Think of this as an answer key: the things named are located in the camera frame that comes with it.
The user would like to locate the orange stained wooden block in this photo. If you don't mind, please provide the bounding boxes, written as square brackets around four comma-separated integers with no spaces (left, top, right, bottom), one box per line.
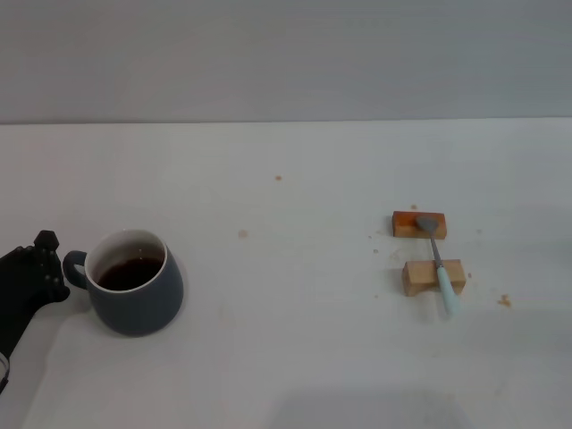
[391,210,448,241]

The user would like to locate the grey ceramic cup with handle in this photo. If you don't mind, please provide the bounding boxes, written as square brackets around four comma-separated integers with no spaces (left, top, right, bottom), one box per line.
[61,229,185,337]

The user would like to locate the left gripper thin wire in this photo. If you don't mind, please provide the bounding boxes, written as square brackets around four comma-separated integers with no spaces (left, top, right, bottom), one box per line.
[0,351,12,395]

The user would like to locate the plain notched wooden block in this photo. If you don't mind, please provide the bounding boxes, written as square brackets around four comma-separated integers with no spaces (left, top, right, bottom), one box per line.
[401,258,467,297]

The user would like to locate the dark coffee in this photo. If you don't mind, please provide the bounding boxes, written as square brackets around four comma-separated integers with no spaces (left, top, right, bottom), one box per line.
[97,257,164,291]

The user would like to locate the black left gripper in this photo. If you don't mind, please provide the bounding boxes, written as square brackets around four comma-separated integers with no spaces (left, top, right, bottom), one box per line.
[0,229,72,361]

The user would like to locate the spoon with light blue handle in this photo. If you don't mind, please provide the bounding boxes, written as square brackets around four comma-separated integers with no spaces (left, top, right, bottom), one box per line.
[415,214,462,315]

